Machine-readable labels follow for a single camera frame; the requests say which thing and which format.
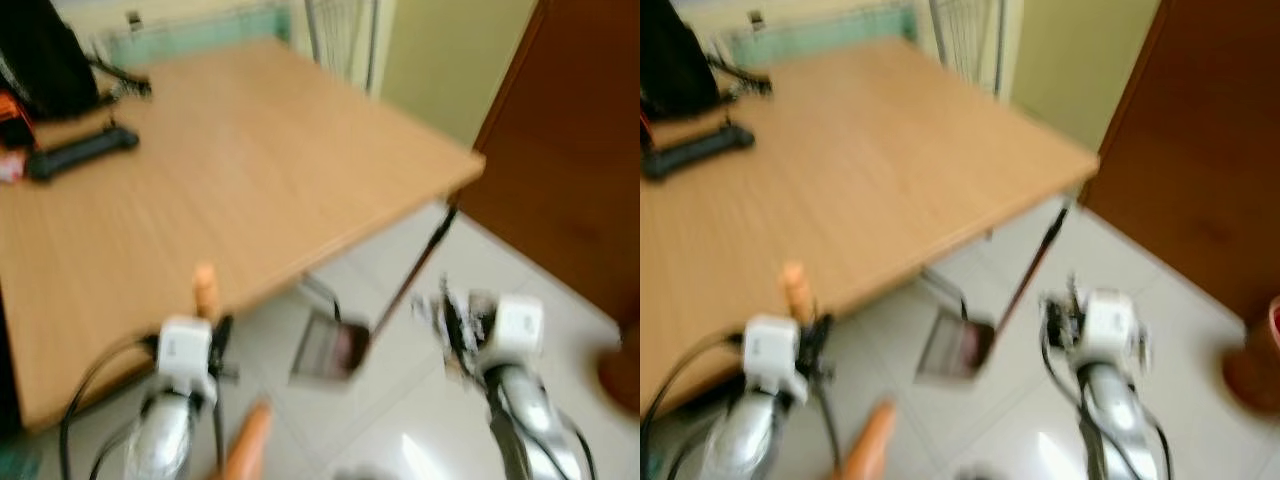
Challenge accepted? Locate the grey metal wire rack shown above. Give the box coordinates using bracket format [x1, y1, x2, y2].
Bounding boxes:
[305, 0, 381, 96]
[925, 0, 1008, 98]

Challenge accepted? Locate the black bag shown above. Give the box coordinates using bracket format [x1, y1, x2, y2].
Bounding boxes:
[0, 0, 154, 124]
[640, 0, 776, 121]

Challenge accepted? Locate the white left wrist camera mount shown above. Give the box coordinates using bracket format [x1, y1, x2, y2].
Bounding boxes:
[742, 315, 801, 377]
[158, 315, 213, 379]

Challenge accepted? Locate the brown wooden door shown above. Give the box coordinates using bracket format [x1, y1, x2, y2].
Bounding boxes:
[455, 0, 641, 336]
[1080, 0, 1280, 321]

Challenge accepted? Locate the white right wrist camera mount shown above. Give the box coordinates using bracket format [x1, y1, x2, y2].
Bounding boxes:
[1085, 290, 1141, 361]
[492, 295, 546, 366]

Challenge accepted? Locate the pale green panel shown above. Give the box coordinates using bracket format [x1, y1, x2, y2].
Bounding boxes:
[105, 5, 291, 66]
[725, 5, 916, 66]

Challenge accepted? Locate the light wooden table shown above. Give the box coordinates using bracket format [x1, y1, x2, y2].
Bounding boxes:
[0, 38, 488, 431]
[640, 38, 1101, 426]

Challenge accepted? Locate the black power strip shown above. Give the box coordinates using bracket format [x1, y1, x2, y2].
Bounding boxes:
[645, 122, 756, 183]
[25, 125, 141, 183]

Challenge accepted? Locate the brown dustpan long handle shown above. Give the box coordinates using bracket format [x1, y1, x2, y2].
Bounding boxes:
[914, 200, 1071, 387]
[289, 203, 460, 387]

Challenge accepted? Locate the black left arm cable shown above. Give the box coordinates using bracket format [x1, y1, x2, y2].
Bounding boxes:
[641, 333, 746, 480]
[58, 335, 163, 480]

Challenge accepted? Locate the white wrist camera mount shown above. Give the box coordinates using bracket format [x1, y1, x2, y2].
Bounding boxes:
[742, 315, 801, 377]
[158, 315, 213, 379]
[1085, 290, 1141, 361]
[492, 295, 546, 366]

